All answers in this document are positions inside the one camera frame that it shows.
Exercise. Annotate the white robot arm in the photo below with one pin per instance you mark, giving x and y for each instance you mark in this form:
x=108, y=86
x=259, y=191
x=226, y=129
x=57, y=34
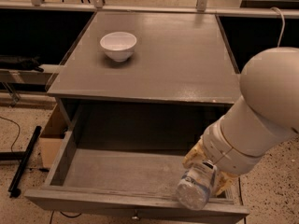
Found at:
x=266, y=114

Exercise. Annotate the cardboard box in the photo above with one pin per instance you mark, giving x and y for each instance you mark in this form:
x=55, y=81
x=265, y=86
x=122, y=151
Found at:
x=52, y=137

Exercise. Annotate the open grey top drawer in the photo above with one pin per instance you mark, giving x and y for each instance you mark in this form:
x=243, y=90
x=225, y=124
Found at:
x=120, y=157

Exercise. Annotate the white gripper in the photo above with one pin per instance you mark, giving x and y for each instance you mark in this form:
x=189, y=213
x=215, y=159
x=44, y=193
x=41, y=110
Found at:
x=221, y=152

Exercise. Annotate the grey wooden cabinet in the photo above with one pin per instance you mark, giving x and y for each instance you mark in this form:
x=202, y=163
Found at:
x=179, y=59

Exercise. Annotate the black metal stand base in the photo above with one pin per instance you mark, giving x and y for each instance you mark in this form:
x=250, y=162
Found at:
x=22, y=157

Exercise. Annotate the black cloth on rail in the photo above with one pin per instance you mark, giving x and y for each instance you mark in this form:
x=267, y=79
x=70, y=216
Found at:
x=20, y=63

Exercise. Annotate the metal drawer knob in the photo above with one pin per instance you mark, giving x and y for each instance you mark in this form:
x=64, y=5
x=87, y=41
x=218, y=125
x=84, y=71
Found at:
x=135, y=216

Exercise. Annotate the blue white plastic bottle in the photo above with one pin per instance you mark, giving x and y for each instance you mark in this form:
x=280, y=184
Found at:
x=195, y=187

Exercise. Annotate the white ceramic bowl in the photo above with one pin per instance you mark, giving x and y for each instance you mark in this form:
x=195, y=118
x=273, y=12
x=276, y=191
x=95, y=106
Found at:
x=118, y=46

